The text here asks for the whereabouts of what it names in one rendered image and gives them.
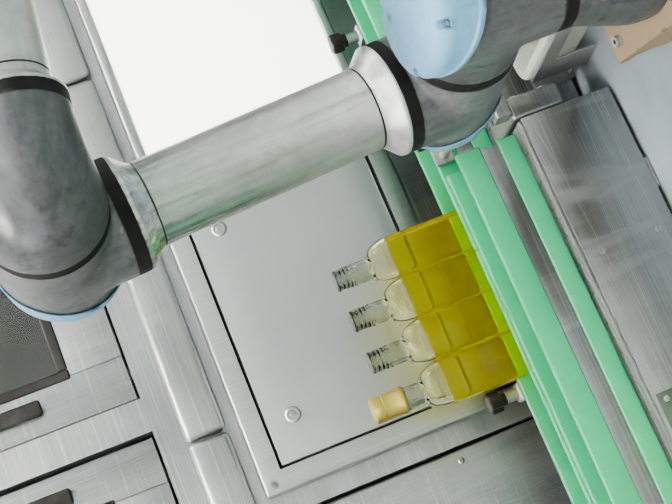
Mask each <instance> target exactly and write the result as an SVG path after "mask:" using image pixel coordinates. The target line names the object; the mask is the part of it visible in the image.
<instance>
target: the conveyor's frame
mask: <svg viewBox="0 0 672 504"><path fill-rule="evenodd" d="M556 86H557V88H558V90H559V92H560V94H561V97H562V99H563V103H561V104H559V105H556V106H553V107H550V108H548V109H545V110H542V111H540V112H537V113H534V114H531V115H529V116H526V117H523V118H521V119H520V121H519V122H518V123H517V125H516V127H517V129H518V131H519V133H520V135H521V137H522V139H523V141H524V144H525V146H526V148H527V150H528V152H529V154H530V156H531V158H532V160H533V163H534V165H535V167H536V169H537V171H538V173H539V175H540V177H541V180H542V182H543V184H544V186H545V188H546V190H547V192H548V194H549V197H550V199H551V201H552V203H553V205H554V207H555V209H556V211H557V213H558V216H559V218H560V220H561V222H562V224H563V226H564V228H565V230H566V233H567V235H568V237H569V239H570V241H571V243H572V245H573V247H574V250H575V252H576V254H577V256H578V258H579V260H580V262H581V265H582V266H583V269H584V271H585V273H586V275H587V277H588V279H589V281H590V283H591V286H592V288H593V290H594V292H595V293H594V294H596V296H597V298H598V300H599V302H600V305H601V307H602V309H603V311H604V313H605V315H606V317H607V319H608V323H609V324H610V326H611V328H612V330H613V332H614V334H615V336H616V339H617V341H618V343H619V345H620V347H621V349H622V352H623V353H624V355H625V358H626V360H627V362H628V364H629V366H630V368H631V370H632V372H633V375H634V377H635V379H636V381H635V382H634V383H636V382H637V383H638V385H639V387H640V389H641V391H642V394H643V396H644V398H645V400H646V402H647V404H648V406H649V408H650V411H649V412H648V413H650V412H651V413H652V415H653V417H654V419H655V421H656V423H657V425H658V428H659V430H660V432H661V434H662V436H663V438H664V440H665V442H662V443H660V445H661V444H663V443H666V444H667V447H668V449H669V451H670V453H671V455H672V429H671V427H670V425H669V423H668V421H667V418H666V416H665V414H664V412H663V410H662V408H661V406H660V404H659V402H658V399H657V397H656V394H658V393H661V392H663V391H665V390H668V389H670V388H672V214H671V212H670V210H669V208H668V206H667V204H666V202H665V200H664V198H663V196H662V194H661V192H660V190H659V187H660V182H659V180H658V178H657V176H656V174H655V172H654V170H653V168H652V166H651V164H650V162H649V160H648V158H647V157H645V158H643V156H642V154H641V152H640V150H639V148H638V146H637V144H636V142H635V140H634V138H633V136H632V134H631V132H630V130H629V127H628V125H627V123H626V121H625V119H624V117H623V115H622V113H621V111H620V109H619V107H618V105H617V103H616V101H615V99H614V97H613V95H612V93H611V91H610V89H609V87H608V86H607V87H604V88H602V89H599V90H596V91H594V92H591V93H588V94H586V95H583V96H579V94H578V92H577V90H576V88H575V86H574V84H573V82H572V80H571V79H570V80H568V81H565V82H562V83H559V84H557V85H556ZM533 89H535V88H534V86H533V84H532V82H531V80H530V79H529V80H524V79H522V78H521V77H520V76H519V75H518V74H517V72H516V70H515V68H514V66H512V68H511V71H510V73H509V76H508V78H507V81H506V83H505V86H504V88H503V92H502V96H504V97H505V99H509V97H511V96H514V95H515V96H517V95H520V94H522V93H525V92H528V91H530V90H533ZM581 265H580V266H581ZM580 266H579V267H580ZM594 294H593V295H594ZM593 295H592V296H593ZM592 296H591V297H592ZM608 323H607V324H608ZM607 324H606V325H607ZM606 325H604V326H606ZM622 352H621V353H622ZM621 353H619V354H618V355H620V354H621ZM634 383H632V385H633V384H634ZM648 413H646V414H648Z"/></svg>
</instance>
